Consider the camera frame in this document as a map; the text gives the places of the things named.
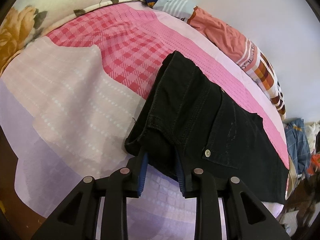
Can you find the pink checked bedsheet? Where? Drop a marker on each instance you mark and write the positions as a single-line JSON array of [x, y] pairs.
[[75, 105]]

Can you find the blue plaid cloth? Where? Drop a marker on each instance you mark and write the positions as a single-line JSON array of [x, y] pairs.
[[297, 142]]

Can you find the dark blue cloth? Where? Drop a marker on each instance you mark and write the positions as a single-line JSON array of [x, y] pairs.
[[149, 1]]

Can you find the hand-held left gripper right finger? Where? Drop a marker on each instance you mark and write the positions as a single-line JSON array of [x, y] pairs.
[[180, 177]]

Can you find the floral pillow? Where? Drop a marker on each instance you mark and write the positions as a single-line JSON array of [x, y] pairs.
[[37, 0]]

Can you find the brown wooden bed frame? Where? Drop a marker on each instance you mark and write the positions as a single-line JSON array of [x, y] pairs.
[[15, 205]]

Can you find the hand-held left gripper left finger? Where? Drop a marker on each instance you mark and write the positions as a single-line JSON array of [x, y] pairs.
[[143, 172]]

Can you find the white cloth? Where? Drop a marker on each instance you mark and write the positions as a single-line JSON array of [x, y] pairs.
[[313, 135]]

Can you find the light blue striped cloth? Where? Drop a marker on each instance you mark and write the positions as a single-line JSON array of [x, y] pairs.
[[175, 5]]

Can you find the salmon and checked pillow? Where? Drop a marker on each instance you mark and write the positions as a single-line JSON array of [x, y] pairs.
[[225, 35]]

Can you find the black pants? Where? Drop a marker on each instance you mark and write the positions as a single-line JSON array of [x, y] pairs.
[[200, 110]]

